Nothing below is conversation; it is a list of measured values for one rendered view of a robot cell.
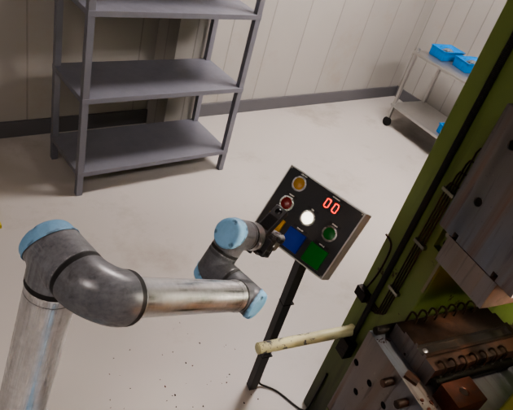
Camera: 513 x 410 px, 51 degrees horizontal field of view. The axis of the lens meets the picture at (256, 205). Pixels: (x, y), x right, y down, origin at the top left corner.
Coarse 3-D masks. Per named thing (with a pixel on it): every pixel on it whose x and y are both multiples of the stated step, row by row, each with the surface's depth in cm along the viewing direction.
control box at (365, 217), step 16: (288, 176) 198; (304, 176) 195; (288, 192) 197; (304, 192) 194; (320, 192) 191; (272, 208) 199; (288, 208) 196; (304, 208) 193; (320, 208) 191; (336, 208) 188; (352, 208) 186; (288, 224) 195; (304, 224) 192; (320, 224) 190; (336, 224) 187; (352, 224) 185; (320, 240) 189; (336, 240) 187; (352, 240) 188; (336, 256) 186; (320, 272) 188
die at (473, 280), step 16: (448, 240) 155; (448, 256) 155; (464, 256) 150; (448, 272) 155; (464, 272) 150; (480, 272) 145; (464, 288) 150; (480, 288) 145; (496, 288) 142; (480, 304) 146; (496, 304) 149
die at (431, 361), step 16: (432, 320) 182; (448, 320) 184; (464, 320) 184; (480, 320) 186; (496, 320) 189; (400, 336) 175; (416, 336) 172; (432, 336) 174; (448, 336) 174; (512, 336) 183; (416, 352) 169; (432, 352) 167; (448, 352) 170; (464, 352) 171; (512, 352) 179; (416, 368) 169; (432, 368) 163; (448, 368) 165
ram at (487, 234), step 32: (512, 128) 134; (480, 160) 143; (512, 160) 135; (480, 192) 144; (512, 192) 135; (448, 224) 154; (480, 224) 144; (512, 224) 136; (480, 256) 145; (512, 256) 136; (512, 288) 137
